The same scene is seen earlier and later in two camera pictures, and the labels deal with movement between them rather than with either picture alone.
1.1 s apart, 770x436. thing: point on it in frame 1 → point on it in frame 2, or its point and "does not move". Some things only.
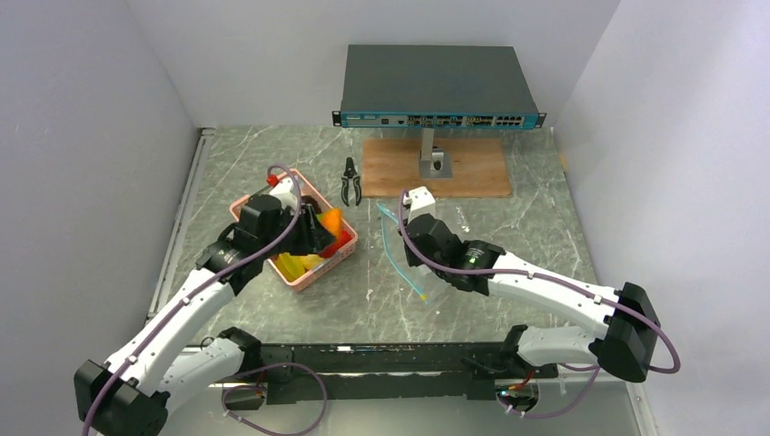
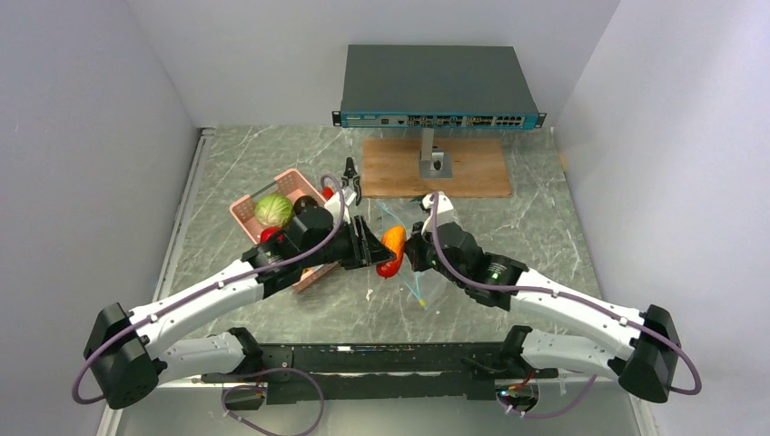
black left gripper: (314, 237) → (368, 252)
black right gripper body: (416, 261) does not move
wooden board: (479, 168) does not move
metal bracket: (434, 163) does not move
